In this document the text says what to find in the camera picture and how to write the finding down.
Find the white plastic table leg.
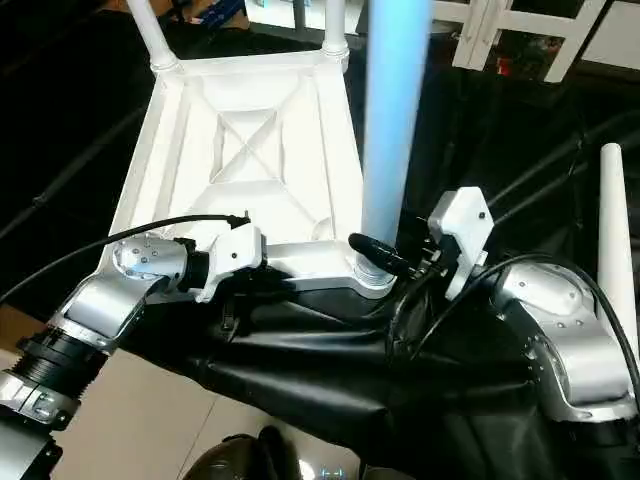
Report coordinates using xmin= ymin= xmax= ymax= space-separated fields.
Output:
xmin=596 ymin=142 xmax=640 ymax=363
xmin=320 ymin=0 xmax=350 ymax=57
xmin=125 ymin=0 xmax=182 ymax=73
xmin=350 ymin=0 xmax=434 ymax=291

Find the white plastic table top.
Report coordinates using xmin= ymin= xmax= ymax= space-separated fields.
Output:
xmin=100 ymin=50 xmax=399 ymax=297

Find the black work mat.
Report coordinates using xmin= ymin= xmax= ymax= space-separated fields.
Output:
xmin=0 ymin=10 xmax=640 ymax=480

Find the white glass door cabinet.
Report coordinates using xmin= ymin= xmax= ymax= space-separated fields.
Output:
xmin=430 ymin=0 xmax=613 ymax=83

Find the blue box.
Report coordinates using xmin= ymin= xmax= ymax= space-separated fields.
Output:
xmin=193 ymin=0 xmax=248 ymax=27

